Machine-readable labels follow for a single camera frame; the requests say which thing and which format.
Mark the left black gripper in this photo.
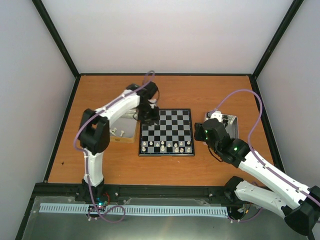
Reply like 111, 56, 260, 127
135, 102, 159, 126

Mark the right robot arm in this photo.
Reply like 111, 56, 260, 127
194, 118, 320, 236

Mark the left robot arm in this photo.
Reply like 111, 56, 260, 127
73, 81, 160, 202

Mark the tan tray of white pieces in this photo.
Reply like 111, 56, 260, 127
109, 108, 138, 144

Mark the clear tray of black pieces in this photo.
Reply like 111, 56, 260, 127
203, 111, 240, 140

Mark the green lit circuit board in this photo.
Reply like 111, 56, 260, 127
95, 192, 111, 208

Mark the black and white chessboard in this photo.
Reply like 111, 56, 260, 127
138, 108, 195, 157

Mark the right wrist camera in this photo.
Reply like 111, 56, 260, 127
204, 110, 223, 123

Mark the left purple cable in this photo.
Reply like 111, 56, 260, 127
72, 70, 156, 224

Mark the light blue cable duct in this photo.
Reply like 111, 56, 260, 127
39, 203, 228, 218

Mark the black aluminium frame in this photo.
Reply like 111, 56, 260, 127
15, 0, 304, 240

